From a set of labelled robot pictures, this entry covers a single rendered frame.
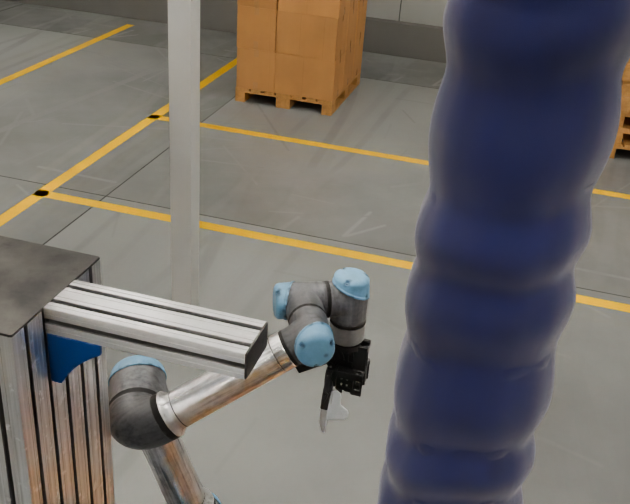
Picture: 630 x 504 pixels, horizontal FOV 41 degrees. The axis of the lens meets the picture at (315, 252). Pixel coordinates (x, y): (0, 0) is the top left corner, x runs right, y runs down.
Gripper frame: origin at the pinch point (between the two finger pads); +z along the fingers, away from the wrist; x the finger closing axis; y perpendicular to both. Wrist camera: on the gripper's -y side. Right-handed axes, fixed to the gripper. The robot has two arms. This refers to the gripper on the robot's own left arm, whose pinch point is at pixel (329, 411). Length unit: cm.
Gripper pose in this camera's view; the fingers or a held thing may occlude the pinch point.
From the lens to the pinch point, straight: 189.6
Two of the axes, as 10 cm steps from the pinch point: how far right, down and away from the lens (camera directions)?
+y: 9.6, 1.9, -2.2
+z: -0.7, 8.8, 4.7
